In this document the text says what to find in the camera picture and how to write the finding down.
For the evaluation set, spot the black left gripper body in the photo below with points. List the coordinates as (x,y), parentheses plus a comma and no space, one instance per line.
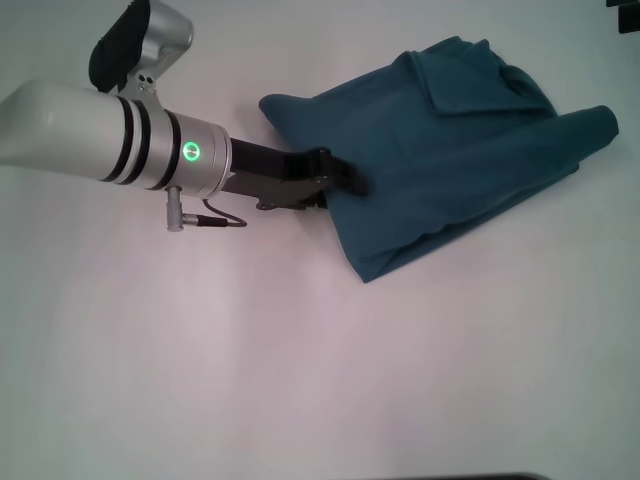
(270,172)

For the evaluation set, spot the blue shirt with pink print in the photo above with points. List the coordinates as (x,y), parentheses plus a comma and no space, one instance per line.
(450,165)

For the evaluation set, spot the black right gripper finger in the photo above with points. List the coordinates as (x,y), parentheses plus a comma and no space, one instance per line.
(627,15)

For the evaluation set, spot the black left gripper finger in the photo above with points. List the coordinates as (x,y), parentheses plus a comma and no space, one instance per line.
(352,177)

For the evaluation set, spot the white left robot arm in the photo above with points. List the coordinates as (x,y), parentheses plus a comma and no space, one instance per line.
(100,135)

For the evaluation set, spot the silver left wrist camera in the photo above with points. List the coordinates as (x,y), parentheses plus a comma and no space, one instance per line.
(135,45)

